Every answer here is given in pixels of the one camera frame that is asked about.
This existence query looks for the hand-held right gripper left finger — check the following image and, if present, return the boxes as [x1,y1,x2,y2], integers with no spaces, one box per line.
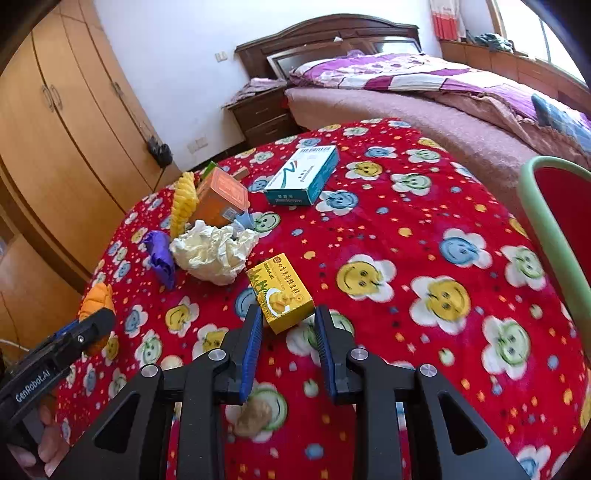
[51,304,265,480]

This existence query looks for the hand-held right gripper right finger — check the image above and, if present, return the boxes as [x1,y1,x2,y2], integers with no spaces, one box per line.
[313,305,532,480]

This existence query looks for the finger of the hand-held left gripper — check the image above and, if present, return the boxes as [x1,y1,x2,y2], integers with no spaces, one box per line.
[46,308,117,358]

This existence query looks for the orange toy fruit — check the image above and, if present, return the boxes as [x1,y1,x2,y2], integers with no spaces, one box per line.
[78,282,116,357]

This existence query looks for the yellow snack box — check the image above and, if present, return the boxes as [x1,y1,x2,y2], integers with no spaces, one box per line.
[246,253,315,335]

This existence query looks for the orange carton box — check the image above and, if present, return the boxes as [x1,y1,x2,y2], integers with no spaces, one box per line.
[193,166,251,228]

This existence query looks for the teal and white box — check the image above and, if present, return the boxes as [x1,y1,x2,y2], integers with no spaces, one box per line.
[263,145,341,207]

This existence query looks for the person's left hand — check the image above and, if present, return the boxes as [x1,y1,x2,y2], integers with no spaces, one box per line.
[7,401,71,478]

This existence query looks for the brown crumpled scrap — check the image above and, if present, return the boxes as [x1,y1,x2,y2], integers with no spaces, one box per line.
[235,397,273,437]

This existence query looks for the purple crumpled wrapper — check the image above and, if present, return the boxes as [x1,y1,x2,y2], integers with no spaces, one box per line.
[142,230,177,291]

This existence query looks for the red smiley flower blanket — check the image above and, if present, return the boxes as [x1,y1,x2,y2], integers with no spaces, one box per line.
[55,117,591,480]

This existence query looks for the crumpled white paper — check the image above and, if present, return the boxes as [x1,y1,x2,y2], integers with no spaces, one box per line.
[169,220,260,285]

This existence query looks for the small light blue scrap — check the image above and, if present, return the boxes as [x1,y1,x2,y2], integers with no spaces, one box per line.
[230,211,254,238]

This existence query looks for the yellow ridged toy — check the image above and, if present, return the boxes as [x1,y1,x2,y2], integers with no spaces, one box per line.
[170,172,199,241]

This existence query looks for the wooden wardrobe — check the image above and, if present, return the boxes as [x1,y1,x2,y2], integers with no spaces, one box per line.
[0,0,183,361]

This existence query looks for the dark wooden nightstand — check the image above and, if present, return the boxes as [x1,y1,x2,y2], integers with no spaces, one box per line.
[223,85,296,149]

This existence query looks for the dark wooden bed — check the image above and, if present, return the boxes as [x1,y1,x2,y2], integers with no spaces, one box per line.
[235,14,591,217]

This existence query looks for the pink patterned cloth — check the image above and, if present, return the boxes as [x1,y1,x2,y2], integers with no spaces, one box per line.
[224,78,288,108]

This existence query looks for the purple patterned quilt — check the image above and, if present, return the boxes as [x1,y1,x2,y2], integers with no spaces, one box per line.
[288,50,591,139]

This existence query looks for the blue plaid cloth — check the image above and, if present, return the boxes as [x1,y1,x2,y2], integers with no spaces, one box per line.
[531,93,591,154]

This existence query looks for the wooden window cabinet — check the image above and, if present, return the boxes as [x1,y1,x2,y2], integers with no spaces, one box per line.
[438,39,591,121]

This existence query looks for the green crumpled cloth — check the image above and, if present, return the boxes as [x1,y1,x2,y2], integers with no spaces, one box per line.
[473,32,514,52]

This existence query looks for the red and white curtain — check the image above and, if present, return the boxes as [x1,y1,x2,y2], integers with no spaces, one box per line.
[429,0,467,41]

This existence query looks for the window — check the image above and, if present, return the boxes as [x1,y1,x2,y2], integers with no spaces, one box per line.
[489,0,591,88]

